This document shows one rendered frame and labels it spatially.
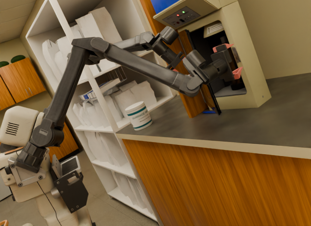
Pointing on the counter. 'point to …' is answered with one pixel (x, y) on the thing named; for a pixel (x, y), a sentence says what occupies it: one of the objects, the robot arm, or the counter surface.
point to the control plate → (172, 19)
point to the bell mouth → (213, 28)
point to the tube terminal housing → (229, 23)
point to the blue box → (164, 0)
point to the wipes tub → (139, 116)
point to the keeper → (236, 54)
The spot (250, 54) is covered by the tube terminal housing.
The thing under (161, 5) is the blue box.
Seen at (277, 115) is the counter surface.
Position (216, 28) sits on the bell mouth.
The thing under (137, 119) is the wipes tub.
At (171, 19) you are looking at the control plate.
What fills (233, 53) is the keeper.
